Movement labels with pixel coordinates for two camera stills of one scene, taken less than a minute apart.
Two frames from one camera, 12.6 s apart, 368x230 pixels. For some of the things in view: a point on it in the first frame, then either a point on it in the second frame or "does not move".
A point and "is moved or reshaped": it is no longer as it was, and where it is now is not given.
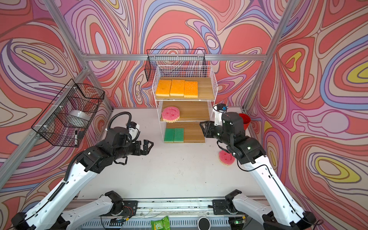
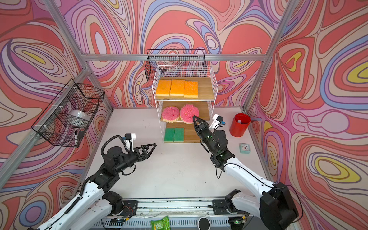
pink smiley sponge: (170, 114) does not move
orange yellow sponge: (177, 87) does not move
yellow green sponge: (178, 135) does not move
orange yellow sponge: (190, 89) does not move
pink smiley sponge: (226, 157) is moved or reshaped
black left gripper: (146, 150) to (143, 156)
